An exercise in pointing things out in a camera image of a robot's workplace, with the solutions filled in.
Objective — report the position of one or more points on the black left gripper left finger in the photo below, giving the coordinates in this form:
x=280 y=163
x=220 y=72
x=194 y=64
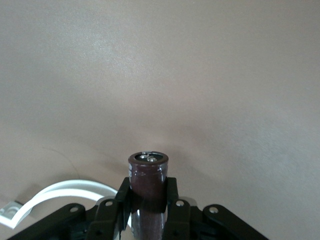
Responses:
x=105 y=220

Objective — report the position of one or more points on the brown cylindrical capacitor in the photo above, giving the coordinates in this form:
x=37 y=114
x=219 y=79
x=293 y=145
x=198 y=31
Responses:
x=147 y=175

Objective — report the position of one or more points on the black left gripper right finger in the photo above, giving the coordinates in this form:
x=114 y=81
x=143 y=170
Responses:
x=182 y=220

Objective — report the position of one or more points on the brown table cover mat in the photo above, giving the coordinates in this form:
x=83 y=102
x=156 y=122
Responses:
x=150 y=75

